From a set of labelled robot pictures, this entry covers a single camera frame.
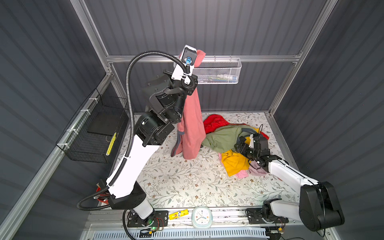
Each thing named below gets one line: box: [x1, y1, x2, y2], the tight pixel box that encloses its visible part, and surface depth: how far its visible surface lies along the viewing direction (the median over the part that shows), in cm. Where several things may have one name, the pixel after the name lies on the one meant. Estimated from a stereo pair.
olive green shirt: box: [202, 125, 255, 154], surface depth 95 cm
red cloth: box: [203, 114, 239, 135], surface depth 111 cm
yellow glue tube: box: [166, 209, 189, 222], surface depth 75 cm
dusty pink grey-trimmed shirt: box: [170, 48, 206, 160], surface depth 67 cm
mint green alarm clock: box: [191, 206, 213, 229], surface depth 73 cm
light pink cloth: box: [218, 152, 249, 179], surface depth 90 cm
